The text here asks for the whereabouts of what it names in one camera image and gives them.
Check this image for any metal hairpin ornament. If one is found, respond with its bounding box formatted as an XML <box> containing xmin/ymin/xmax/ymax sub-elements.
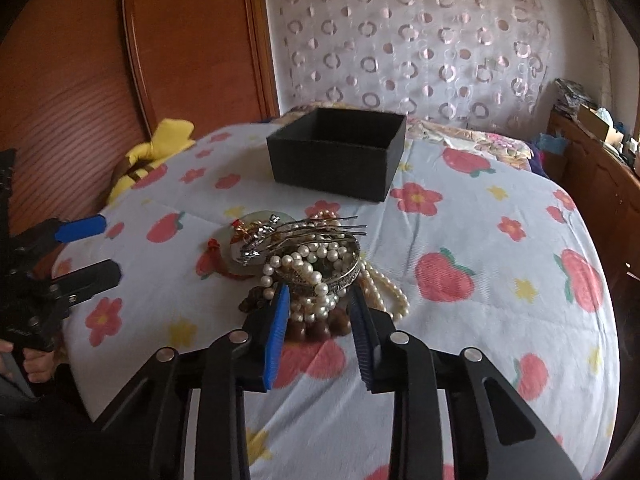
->
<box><xmin>230</xmin><ymin>212</ymin><xmax>369</xmax><ymax>266</ymax></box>

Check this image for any wooden side cabinet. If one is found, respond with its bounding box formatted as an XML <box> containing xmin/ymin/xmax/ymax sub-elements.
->
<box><xmin>548</xmin><ymin>110</ymin><xmax>639</xmax><ymax>301</ymax></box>

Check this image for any black open jewelry box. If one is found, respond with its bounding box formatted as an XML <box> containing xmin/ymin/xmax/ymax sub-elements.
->
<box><xmin>267</xmin><ymin>108</ymin><xmax>407</xmax><ymax>203</ymax></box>

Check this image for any yellow striped plush toy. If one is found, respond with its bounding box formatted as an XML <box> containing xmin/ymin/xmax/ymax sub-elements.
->
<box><xmin>106</xmin><ymin>118</ymin><xmax>195</xmax><ymax>205</ymax></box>

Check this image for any silver engraved bangle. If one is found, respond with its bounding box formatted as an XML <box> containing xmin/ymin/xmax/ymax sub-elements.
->
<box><xmin>274</xmin><ymin>236</ymin><xmax>362</xmax><ymax>297</ymax></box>

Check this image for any sheer circle pattern curtain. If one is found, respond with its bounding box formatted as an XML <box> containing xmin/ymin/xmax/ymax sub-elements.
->
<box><xmin>266</xmin><ymin>0</ymin><xmax>552</xmax><ymax>136</ymax></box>

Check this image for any strawberry flower print bedspread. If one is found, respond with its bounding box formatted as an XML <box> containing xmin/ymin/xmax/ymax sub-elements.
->
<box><xmin>53</xmin><ymin>124</ymin><xmax>620</xmax><ymax>479</ymax></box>

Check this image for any cardboard box on cabinet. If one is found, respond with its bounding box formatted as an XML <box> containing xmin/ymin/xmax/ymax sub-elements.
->
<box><xmin>576</xmin><ymin>104</ymin><xmax>624</xmax><ymax>146</ymax></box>

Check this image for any person's left hand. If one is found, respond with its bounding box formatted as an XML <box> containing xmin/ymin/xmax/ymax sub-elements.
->
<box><xmin>0</xmin><ymin>339</ymin><xmax>56</xmax><ymax>384</ymax></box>

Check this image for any blue paper on cabinet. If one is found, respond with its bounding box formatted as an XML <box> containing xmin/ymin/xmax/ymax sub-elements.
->
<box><xmin>534</xmin><ymin>132</ymin><xmax>570</xmax><ymax>156</ymax></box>

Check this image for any white pearl necklace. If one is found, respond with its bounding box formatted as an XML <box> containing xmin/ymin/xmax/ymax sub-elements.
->
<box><xmin>260</xmin><ymin>209</ymin><xmax>411</xmax><ymax>325</ymax></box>

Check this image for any wooden slatted headboard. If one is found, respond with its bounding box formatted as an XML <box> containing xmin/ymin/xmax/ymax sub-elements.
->
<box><xmin>1</xmin><ymin>0</ymin><xmax>279</xmax><ymax>233</ymax></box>

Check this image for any dark brown bead bracelet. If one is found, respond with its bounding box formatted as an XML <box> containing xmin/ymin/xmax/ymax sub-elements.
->
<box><xmin>238</xmin><ymin>286</ymin><xmax>354</xmax><ymax>345</ymax></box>

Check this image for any floral quilt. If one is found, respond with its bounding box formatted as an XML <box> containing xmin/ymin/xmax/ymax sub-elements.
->
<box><xmin>273</xmin><ymin>102</ymin><xmax>536</xmax><ymax>171</ymax></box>

